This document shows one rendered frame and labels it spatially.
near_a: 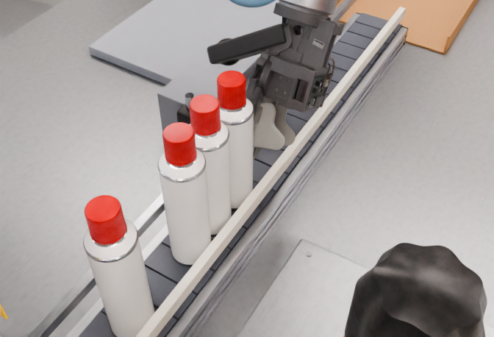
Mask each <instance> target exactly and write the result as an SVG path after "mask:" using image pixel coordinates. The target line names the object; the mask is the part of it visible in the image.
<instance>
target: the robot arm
mask: <svg viewBox="0 0 494 337"><path fill-rule="evenodd" d="M230 1H231V2H233V3H235V4H237V5H240V6H242V7H262V6H265V5H267V4H270V3H272V2H273V1H275V0H230ZM337 2H338V0H279V2H276V5H275V7H274V11H273V13H275V14H277V15H280V16H281V17H284V18H286V19H287V20H286V24H277V25H274V26H270V27H267V28H264V29H261V30H258V31H256V32H251V33H248V34H246V35H242V36H240V37H236V38H224V39H222V40H220V41H219V42H218V43H216V44H214V45H211V46H208V47H207V53H208V57H209V60H210V63H211V64H221V65H226V66H231V65H234V64H236V63H237V62H238V61H240V60H242V59H245V58H247V57H252V56H255V55H258V54H261V55H260V56H259V57H258V58H257V60H256V62H255V64H254V67H253V69H252V71H251V75H250V78H249V83H248V87H247V89H246V98H247V99H248V100H249V101H251V103H252V104H253V106H254V142H253V161H254V159H255V157H256V156H257V154H258V152H259V150H260V148H263V149H274V150H279V149H281V148H282V147H283V146H289V145H291V144H293V142H294V140H295V138H296V134H295V133H294V131H293V130H292V129H291V128H290V127H289V126H288V125H287V123H286V121H285V118H286V115H287V109H288V108H289V109H291V110H292V109H294V110H297V111H299V112H301V113H303V112H306V111H309V110H314V109H316V108H318V107H322V106H323V103H324V100H325V98H326V93H327V90H328V88H329V84H330V82H331V79H332V75H333V73H334V60H333V59H332V58H330V55H331V53H332V49H333V46H334V42H335V39H336V37H337V35H341V34H342V31H343V27H344V24H340V23H337V22H335V21H331V18H330V17H328V15H332V14H334V11H335V8H336V6H337ZM301 29H302V32H301ZM329 59H331V60H332V61H333V68H332V69H331V67H330V64H329ZM327 65H329V67H327Z"/></svg>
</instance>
